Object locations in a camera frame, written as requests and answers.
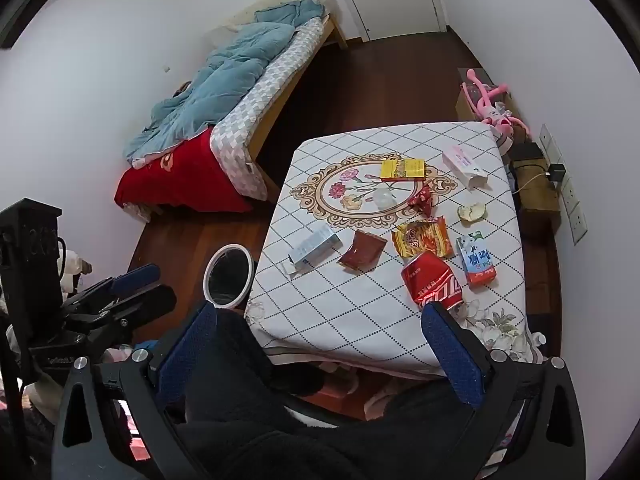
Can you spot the wall socket panel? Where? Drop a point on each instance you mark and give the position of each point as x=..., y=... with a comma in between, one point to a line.
x=572, y=205

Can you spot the pink patterned quilt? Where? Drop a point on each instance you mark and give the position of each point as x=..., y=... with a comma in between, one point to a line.
x=260, y=105

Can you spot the dark red flat wrapper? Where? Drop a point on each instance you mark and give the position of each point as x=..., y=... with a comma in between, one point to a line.
x=362, y=250

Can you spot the black charger plug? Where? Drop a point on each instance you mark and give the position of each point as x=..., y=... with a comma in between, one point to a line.
x=556, y=172

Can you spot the clear plastic cup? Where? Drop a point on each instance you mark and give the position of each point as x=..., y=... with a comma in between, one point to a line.
x=385, y=198

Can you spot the yellow and red flat box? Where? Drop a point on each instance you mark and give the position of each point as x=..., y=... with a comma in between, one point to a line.
x=402, y=170

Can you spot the orange noodle packet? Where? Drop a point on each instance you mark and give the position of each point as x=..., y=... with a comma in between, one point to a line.
x=420, y=239

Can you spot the white and blue carton box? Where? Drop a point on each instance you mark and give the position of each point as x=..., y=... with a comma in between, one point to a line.
x=312, y=250

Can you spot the white fluffy cloth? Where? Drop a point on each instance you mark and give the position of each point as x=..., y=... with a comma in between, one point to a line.
x=75, y=267

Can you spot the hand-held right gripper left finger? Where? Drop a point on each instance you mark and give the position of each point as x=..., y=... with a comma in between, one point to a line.
x=192, y=350

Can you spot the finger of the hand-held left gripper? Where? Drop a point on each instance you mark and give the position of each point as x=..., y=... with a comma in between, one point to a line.
x=145, y=302
x=135, y=275

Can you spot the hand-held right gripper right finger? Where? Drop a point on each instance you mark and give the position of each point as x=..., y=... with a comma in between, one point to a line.
x=455, y=355

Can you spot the person's legs in black trousers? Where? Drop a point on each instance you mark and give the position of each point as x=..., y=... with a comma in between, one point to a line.
x=300, y=440

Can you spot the crushed red soda can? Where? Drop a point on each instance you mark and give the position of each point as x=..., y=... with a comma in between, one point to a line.
x=430, y=280

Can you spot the red blanket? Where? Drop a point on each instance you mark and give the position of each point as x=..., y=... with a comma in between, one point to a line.
x=185, y=175

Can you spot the light blue quilt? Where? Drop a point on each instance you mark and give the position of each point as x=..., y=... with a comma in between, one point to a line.
x=225, y=75

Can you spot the white round trash bin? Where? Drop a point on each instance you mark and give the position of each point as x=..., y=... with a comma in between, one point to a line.
x=227, y=275

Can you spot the red snack packet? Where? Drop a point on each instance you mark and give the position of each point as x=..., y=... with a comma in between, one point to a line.
x=422, y=200

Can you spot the blue and red milk carton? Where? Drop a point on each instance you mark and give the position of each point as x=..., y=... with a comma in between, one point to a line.
x=477, y=260

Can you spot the pink and white carton box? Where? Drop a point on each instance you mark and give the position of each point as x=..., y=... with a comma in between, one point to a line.
x=462, y=165

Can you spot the pink plush toy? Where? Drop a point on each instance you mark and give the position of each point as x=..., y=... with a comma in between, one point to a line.
x=492, y=107

